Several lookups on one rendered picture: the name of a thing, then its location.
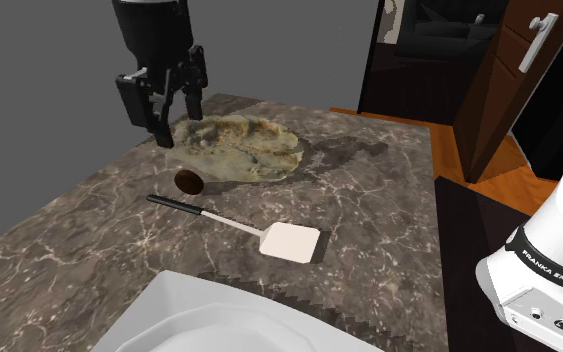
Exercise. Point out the dark sofa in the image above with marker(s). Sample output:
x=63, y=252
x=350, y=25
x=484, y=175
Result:
x=446, y=34

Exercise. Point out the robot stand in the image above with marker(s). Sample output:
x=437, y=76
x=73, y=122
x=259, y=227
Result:
x=466, y=273

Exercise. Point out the white sink basin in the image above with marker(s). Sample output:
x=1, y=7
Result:
x=203, y=322

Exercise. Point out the brown wooden door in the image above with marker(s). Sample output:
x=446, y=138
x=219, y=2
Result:
x=490, y=92

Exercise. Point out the brown egg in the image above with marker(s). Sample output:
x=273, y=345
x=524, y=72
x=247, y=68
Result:
x=189, y=182

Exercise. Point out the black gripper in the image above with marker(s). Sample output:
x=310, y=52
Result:
x=154, y=34

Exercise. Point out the pale mottled flatbread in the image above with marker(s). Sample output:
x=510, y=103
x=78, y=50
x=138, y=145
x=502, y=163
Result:
x=242, y=146

